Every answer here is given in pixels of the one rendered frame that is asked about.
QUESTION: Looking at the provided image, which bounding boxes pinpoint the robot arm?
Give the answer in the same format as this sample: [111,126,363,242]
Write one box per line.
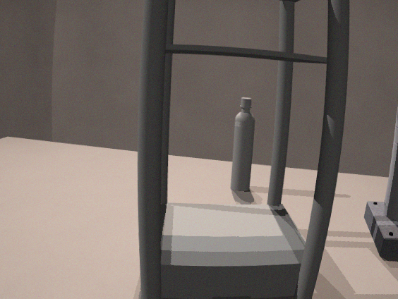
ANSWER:
[382,108,398,221]

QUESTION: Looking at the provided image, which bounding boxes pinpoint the grey bottle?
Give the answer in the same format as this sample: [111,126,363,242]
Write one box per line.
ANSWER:
[231,97,255,191]

